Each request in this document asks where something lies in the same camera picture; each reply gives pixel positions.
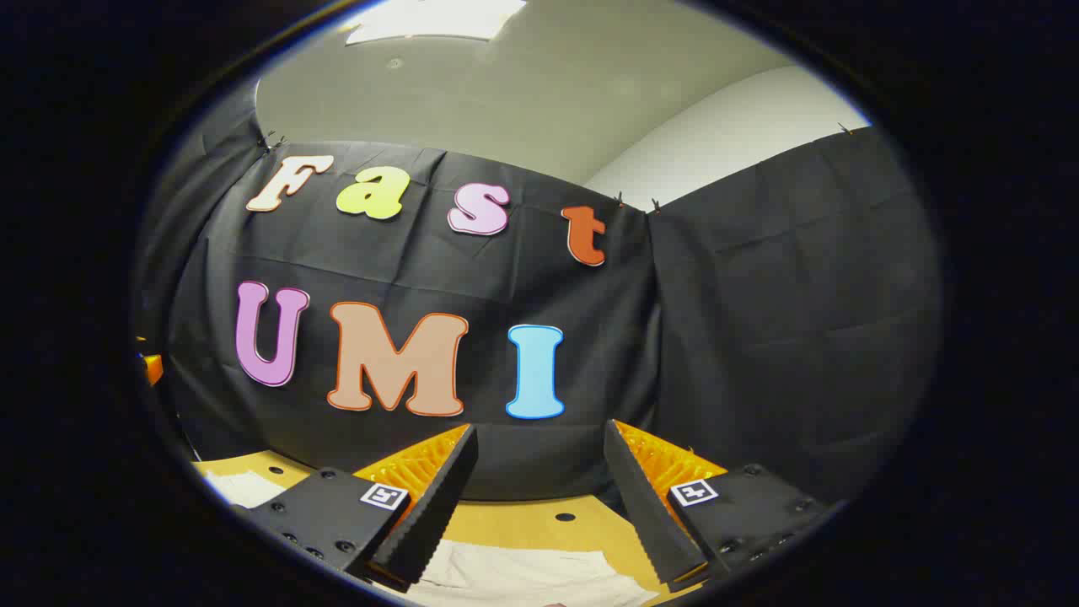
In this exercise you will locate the black backdrop cloth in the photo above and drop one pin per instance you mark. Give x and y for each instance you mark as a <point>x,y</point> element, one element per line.
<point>742,337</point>

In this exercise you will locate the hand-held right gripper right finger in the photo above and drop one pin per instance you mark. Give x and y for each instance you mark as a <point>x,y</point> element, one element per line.
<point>645,506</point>

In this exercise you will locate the ceiling light panel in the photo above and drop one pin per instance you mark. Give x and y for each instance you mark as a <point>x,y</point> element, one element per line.
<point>430,18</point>

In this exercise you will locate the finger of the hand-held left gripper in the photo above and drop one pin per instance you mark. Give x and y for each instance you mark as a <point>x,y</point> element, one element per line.
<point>152,369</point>

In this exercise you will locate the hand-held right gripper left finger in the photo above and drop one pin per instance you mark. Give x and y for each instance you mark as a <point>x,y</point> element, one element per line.
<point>438,497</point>

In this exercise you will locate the white jeans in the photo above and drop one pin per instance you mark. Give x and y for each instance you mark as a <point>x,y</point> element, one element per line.
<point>523,577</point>

